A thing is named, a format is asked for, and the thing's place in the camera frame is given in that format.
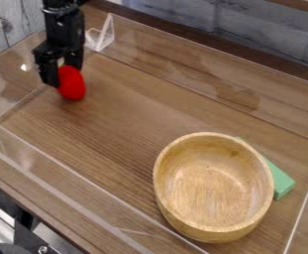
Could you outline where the green sponge block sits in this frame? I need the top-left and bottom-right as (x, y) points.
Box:
(236, 136), (296, 201)

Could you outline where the round wooden bowl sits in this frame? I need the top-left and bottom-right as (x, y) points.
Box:
(153, 132), (273, 243)

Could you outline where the red felt fruit green leaf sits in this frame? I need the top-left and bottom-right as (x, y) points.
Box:
(58, 65), (86, 100)

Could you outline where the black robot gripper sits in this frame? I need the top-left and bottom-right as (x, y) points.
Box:
(32, 0), (85, 87)

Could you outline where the black table clamp bracket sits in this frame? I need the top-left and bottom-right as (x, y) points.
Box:
(14, 221), (60, 254)

